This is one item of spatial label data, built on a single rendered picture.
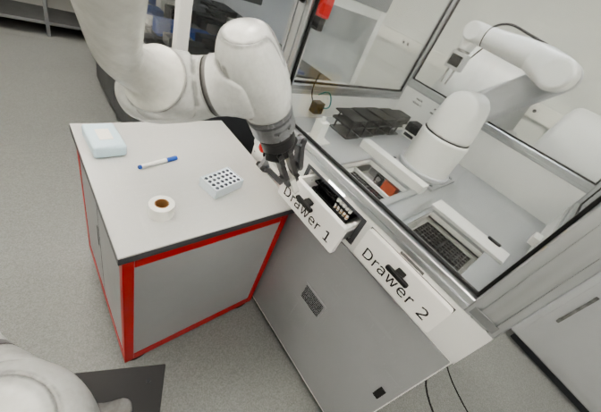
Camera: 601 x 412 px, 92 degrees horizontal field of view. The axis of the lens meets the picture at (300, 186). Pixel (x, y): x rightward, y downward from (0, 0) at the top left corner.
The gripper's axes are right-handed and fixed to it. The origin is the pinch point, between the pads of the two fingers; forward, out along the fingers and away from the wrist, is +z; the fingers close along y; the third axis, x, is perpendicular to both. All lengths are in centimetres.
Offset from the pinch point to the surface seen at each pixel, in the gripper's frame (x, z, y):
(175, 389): -4, 70, -76
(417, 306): -40.0, 23.7, 8.2
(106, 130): 60, 0, -35
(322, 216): -6.1, 15.9, 3.7
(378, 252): -23.5, 21.1, 10.1
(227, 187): 23.6, 16.3, -13.8
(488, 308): -50, 14, 17
